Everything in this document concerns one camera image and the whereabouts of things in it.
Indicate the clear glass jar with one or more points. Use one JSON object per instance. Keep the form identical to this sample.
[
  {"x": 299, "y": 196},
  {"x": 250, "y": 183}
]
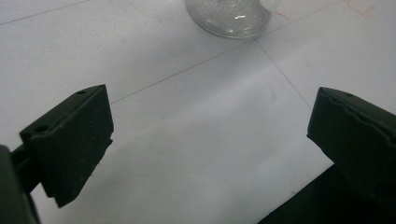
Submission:
[{"x": 227, "y": 15}]

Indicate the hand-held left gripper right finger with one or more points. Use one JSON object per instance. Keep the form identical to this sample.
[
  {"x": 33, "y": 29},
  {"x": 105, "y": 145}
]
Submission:
[{"x": 355, "y": 140}]

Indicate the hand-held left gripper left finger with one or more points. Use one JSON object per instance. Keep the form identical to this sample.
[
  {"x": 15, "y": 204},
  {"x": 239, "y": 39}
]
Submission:
[{"x": 71, "y": 140}]

